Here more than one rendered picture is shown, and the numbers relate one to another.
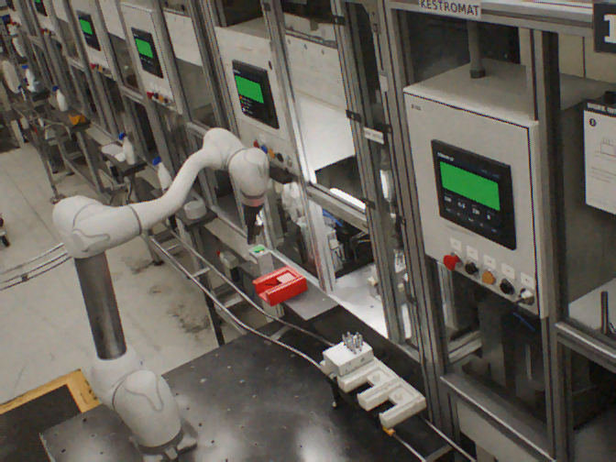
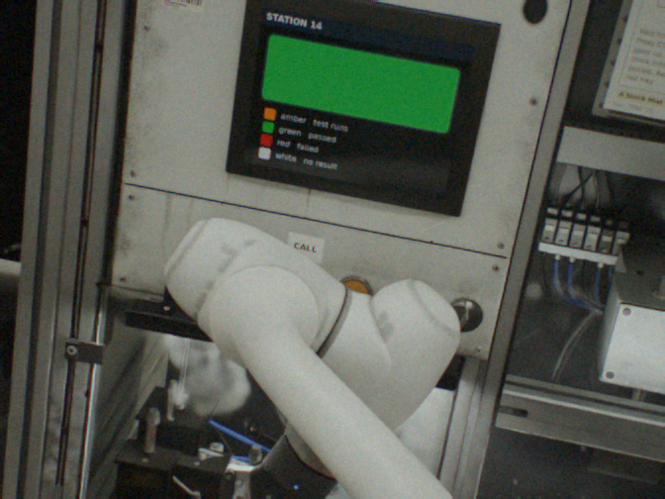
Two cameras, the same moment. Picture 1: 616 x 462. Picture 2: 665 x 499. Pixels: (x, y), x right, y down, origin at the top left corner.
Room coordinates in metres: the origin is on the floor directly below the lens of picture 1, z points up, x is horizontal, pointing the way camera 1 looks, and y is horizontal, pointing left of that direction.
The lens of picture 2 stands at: (1.95, 1.20, 1.99)
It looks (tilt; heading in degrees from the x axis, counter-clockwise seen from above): 22 degrees down; 299
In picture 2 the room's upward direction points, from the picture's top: 10 degrees clockwise
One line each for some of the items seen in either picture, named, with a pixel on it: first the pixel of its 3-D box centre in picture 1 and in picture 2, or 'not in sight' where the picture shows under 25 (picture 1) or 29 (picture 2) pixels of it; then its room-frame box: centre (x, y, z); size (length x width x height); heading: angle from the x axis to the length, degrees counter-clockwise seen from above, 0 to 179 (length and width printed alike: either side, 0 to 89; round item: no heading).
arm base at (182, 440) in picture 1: (162, 440); not in sight; (2.04, 0.61, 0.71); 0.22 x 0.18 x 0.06; 25
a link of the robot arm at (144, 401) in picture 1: (147, 403); not in sight; (2.06, 0.62, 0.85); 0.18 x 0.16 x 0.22; 37
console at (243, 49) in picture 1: (284, 90); (343, 95); (2.65, -0.02, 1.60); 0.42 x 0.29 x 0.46; 25
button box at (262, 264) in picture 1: (264, 262); not in sight; (2.61, 0.19, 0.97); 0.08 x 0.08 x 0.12; 25
